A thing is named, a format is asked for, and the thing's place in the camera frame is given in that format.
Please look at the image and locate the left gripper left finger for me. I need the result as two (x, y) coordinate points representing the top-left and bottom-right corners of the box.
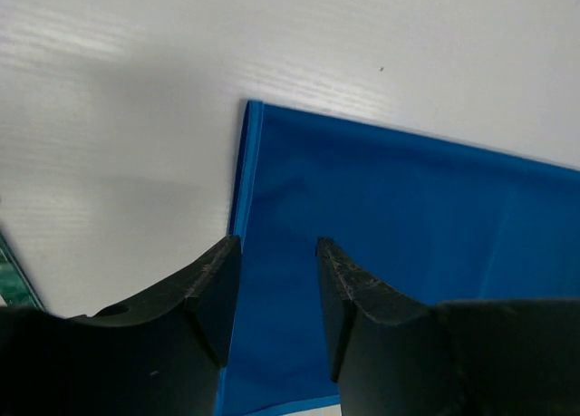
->
(1, 236), (242, 415)

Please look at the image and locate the blue cloth napkin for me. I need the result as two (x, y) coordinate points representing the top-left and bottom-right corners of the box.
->
(217, 101), (579, 415)

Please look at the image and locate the green handled knife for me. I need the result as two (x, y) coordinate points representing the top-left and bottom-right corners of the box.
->
(0, 234), (45, 311)

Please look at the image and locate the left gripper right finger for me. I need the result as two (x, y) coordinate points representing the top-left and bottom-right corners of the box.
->
(316, 237), (579, 415)

